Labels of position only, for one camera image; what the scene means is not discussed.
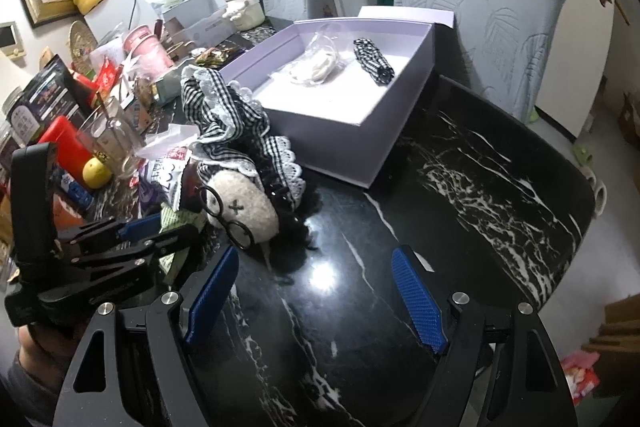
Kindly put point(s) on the yellow lemon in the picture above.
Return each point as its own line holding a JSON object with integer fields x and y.
{"x": 96, "y": 172}

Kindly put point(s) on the pink cup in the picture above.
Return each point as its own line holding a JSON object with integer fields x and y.
{"x": 147, "y": 52}

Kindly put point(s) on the gold wrapped candy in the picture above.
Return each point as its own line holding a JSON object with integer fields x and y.
{"x": 215, "y": 55}

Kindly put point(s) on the white cabinet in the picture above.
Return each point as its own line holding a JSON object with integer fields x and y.
{"x": 585, "y": 57}

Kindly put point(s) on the clear plastic bag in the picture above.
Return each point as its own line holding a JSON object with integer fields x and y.
{"x": 315, "y": 64}

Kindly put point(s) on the white purple snack packet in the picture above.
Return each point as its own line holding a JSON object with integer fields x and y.
{"x": 165, "y": 177}

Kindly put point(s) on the blue printed packet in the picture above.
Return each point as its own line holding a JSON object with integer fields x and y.
{"x": 75, "y": 193}

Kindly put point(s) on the large leaf-covered chair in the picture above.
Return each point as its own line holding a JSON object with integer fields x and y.
{"x": 475, "y": 7}

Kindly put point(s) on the black printed box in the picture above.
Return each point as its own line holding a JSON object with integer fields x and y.
{"x": 45, "y": 87}

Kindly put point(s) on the woven straw plate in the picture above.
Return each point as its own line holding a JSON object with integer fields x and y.
{"x": 81, "y": 39}

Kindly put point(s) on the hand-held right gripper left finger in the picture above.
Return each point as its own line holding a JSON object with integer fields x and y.
{"x": 212, "y": 302}

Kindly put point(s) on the white cardboard box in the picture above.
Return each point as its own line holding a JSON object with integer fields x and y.
{"x": 200, "y": 24}

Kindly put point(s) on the grey foil block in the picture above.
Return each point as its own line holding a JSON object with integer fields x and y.
{"x": 169, "y": 88}

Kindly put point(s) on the crumpled clear wrapper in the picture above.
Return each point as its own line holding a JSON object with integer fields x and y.
{"x": 165, "y": 139}

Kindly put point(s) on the gingham lace doll dress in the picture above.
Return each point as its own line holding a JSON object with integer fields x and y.
{"x": 220, "y": 107}

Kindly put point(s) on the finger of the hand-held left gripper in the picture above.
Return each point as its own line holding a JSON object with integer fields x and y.
{"x": 165, "y": 246}
{"x": 137, "y": 226}

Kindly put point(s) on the green checked cloth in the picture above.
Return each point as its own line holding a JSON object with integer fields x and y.
{"x": 180, "y": 219}

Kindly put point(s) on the plush doll with glasses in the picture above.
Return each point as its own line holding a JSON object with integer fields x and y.
{"x": 250, "y": 202}

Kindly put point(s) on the red plastic bottle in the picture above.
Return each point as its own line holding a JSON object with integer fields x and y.
{"x": 60, "y": 142}

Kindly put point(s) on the person's left hand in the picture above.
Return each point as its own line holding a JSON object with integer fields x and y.
{"x": 45, "y": 347}

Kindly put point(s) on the black white checked roll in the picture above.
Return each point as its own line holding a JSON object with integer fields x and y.
{"x": 372, "y": 59}

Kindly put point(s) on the white astronaut figurine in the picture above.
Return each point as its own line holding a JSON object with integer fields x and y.
{"x": 242, "y": 7}

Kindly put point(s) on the clear glass cup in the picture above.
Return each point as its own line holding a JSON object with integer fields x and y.
{"x": 112, "y": 142}

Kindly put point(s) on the lavender box lid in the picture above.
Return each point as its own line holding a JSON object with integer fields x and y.
{"x": 400, "y": 13}

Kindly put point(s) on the lavender cardboard box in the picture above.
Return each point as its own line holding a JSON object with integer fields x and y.
{"x": 320, "y": 147}

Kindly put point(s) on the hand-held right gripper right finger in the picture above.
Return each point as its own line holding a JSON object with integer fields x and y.
{"x": 417, "y": 302}

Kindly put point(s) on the red paper packet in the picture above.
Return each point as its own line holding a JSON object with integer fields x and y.
{"x": 107, "y": 77}

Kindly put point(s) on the white wall intercom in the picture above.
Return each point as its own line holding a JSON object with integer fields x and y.
{"x": 10, "y": 37}

